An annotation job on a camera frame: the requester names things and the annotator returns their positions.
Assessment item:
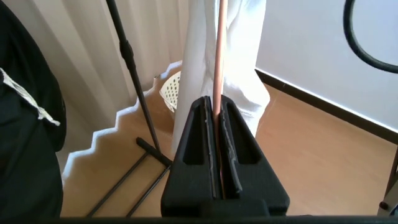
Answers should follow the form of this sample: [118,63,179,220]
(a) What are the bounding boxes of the pink clothes hanger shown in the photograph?
[212,0,229,200]

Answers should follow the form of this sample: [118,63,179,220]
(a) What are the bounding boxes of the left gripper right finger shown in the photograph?
[219,95,291,217]

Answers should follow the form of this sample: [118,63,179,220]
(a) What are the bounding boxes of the black clothes rack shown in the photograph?
[86,0,174,218]

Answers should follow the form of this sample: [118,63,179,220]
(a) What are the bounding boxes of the beige curtain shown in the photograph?
[0,0,191,175]

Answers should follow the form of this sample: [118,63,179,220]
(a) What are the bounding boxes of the white garment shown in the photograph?
[170,0,272,158]

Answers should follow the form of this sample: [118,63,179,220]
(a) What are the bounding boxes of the white laundry basket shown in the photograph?
[159,70,182,113]

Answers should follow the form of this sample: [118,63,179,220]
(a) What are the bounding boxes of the black shorts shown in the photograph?
[0,0,67,219]

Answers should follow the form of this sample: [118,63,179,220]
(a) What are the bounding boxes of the black cable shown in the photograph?
[343,0,398,75]

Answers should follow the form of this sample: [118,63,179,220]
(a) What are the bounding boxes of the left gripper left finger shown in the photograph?
[160,95,223,218]

